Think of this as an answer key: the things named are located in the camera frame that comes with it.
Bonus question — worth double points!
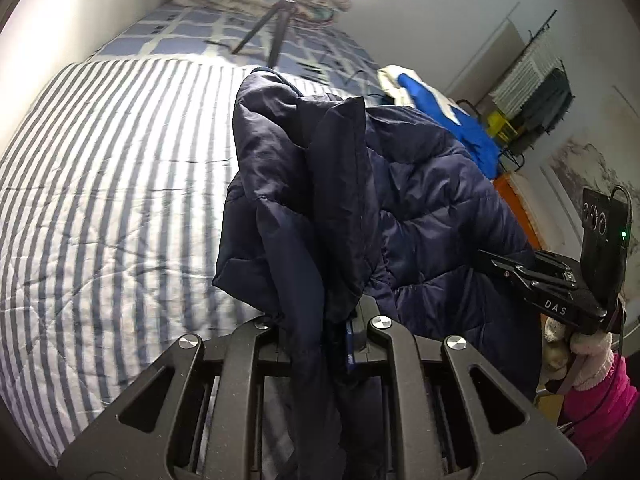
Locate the navy puffer jacket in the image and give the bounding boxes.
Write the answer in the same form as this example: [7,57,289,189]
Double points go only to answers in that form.
[212,66,538,480]

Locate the black clothes rack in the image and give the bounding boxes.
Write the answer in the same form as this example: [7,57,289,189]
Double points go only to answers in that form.
[455,10,573,171]

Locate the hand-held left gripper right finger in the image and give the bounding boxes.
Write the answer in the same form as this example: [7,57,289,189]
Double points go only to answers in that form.
[345,295,587,480]

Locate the person's right hand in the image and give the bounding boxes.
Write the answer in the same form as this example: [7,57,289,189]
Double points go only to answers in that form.
[542,316,615,393]

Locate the dark hanging garment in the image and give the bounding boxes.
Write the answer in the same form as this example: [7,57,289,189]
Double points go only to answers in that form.
[520,67,573,133]

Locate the orange stool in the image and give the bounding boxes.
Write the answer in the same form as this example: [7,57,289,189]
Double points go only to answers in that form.
[492,172,543,251]

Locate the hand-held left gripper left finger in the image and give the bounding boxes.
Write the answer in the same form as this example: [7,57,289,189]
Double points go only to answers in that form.
[57,319,281,480]

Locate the striped hanging towel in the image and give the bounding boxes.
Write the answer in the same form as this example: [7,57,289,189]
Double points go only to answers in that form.
[487,27,563,121]

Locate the black tripod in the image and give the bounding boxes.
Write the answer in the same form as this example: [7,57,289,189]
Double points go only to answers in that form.
[232,0,301,68]

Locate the white garment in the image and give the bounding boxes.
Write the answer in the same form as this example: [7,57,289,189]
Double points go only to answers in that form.
[376,65,463,126]

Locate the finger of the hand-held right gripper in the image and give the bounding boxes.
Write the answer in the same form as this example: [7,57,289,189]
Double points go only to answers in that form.
[475,249,543,290]

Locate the blue white striped blanket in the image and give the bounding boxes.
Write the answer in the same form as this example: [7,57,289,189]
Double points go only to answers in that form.
[0,55,311,467]

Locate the blue checked bed sheet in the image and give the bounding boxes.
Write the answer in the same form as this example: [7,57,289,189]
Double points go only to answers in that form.
[90,0,386,106]

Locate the bright blue garment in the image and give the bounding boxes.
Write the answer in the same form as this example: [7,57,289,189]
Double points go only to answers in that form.
[397,72,503,181]

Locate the yellow box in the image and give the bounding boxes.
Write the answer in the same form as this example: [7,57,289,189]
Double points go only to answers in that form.
[482,110,521,148]

